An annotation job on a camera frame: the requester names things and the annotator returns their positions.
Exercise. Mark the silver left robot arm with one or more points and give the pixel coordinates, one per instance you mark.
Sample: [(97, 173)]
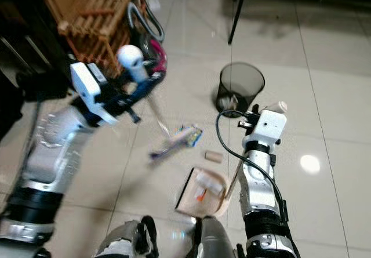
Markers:
[(43, 153)]

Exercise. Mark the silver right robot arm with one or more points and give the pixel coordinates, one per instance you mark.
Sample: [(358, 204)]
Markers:
[(261, 182)]

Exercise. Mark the black mesh wastebasket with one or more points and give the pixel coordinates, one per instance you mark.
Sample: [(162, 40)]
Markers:
[(240, 87)]

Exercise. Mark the brown cardboard tube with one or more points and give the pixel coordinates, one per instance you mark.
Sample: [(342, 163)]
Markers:
[(213, 156)]

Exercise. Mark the white crumpled paper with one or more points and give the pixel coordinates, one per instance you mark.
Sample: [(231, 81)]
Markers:
[(210, 182)]

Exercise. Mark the wooden slatted rack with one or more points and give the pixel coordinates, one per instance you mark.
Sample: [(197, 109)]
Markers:
[(93, 14)]

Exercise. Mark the black bag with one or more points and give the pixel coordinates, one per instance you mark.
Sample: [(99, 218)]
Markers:
[(8, 110)]

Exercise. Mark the small orange scrap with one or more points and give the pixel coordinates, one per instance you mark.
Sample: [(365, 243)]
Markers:
[(201, 197)]

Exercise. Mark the black slanted furniture leg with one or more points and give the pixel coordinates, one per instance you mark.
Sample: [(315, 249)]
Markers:
[(237, 8)]

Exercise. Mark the dark wooden cabinet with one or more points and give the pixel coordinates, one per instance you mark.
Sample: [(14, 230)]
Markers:
[(29, 26)]

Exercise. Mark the robot left leg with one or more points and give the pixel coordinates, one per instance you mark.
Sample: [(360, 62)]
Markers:
[(126, 240)]

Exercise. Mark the robot leg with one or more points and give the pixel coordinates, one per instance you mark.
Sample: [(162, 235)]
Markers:
[(126, 240), (214, 240)]

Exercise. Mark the robot right leg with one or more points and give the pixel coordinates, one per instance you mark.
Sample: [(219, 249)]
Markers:
[(214, 240)]

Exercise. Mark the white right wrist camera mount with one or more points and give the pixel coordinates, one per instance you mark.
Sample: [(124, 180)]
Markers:
[(268, 127)]

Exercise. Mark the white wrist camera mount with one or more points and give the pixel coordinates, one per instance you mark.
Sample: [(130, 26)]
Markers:
[(87, 87), (268, 127)]

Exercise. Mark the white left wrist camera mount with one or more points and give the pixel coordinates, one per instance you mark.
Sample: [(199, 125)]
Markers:
[(87, 87)]

